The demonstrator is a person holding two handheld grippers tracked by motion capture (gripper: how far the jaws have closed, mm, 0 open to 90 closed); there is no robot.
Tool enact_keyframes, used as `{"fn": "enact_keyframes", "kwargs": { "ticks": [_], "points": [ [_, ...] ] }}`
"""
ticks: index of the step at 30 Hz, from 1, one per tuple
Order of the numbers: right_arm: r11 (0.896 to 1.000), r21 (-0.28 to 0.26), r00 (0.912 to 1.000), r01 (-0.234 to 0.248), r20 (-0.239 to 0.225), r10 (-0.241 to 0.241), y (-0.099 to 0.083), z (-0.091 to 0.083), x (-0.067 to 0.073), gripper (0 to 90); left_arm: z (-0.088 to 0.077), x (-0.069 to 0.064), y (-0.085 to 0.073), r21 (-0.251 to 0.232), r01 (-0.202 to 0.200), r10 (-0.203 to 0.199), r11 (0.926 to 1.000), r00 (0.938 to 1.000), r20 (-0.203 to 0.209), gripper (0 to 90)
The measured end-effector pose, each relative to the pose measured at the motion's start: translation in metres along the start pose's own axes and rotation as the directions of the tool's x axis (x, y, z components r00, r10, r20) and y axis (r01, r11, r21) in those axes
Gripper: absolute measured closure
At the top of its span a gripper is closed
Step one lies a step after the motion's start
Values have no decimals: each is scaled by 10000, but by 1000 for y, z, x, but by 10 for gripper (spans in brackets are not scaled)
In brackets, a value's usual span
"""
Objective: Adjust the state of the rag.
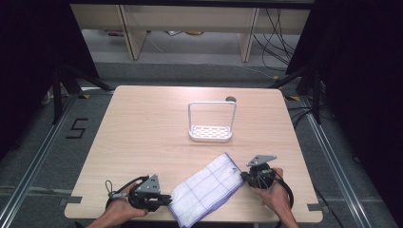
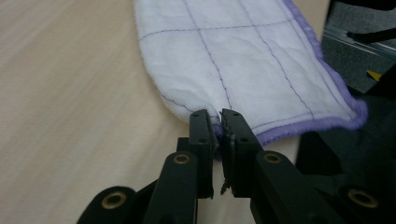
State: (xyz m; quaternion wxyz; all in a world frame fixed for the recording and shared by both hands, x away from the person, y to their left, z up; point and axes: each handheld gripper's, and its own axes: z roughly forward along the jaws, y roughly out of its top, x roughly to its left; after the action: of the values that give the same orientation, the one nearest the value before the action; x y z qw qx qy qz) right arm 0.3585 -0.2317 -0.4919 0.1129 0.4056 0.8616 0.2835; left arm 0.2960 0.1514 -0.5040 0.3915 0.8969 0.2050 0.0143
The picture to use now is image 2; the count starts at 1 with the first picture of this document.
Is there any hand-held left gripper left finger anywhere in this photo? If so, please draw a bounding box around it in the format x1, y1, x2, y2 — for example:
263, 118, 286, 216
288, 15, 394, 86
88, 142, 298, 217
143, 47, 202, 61
177, 108, 219, 200

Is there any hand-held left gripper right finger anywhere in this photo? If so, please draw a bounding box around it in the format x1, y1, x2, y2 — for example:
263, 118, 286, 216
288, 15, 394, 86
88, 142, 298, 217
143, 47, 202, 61
219, 108, 265, 199

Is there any white cloth with purple border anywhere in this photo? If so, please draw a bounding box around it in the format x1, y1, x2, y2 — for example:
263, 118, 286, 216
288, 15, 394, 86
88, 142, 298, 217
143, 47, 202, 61
133, 0, 369, 147

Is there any yellow black floor tape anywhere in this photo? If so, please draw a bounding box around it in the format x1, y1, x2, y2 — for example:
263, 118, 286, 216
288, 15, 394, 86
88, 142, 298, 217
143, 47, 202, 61
365, 69, 383, 83

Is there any black metal stand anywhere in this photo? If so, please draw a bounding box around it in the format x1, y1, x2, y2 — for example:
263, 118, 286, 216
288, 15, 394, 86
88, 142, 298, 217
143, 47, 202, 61
346, 27, 396, 45

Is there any short aluminium floor rail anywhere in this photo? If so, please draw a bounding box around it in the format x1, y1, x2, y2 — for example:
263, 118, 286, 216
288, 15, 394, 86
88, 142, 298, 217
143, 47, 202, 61
321, 27, 396, 62

